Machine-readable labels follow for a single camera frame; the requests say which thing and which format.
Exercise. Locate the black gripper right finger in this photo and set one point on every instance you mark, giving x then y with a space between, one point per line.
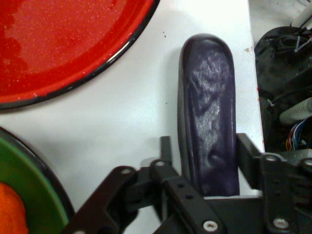
280 190

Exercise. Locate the black mobile base unit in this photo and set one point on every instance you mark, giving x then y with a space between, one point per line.
275 61

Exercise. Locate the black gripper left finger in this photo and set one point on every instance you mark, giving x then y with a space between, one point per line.
170 200

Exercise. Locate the green enamel plate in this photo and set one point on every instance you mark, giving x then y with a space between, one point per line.
31 170

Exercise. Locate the orange toy carrot piece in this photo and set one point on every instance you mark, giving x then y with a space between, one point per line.
9 209

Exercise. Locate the white table leg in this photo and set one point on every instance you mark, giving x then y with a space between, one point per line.
303 14

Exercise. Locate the purple toy eggplant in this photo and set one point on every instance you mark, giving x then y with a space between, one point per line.
209 109

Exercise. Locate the red enamel plate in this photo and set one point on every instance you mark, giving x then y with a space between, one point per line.
61 48

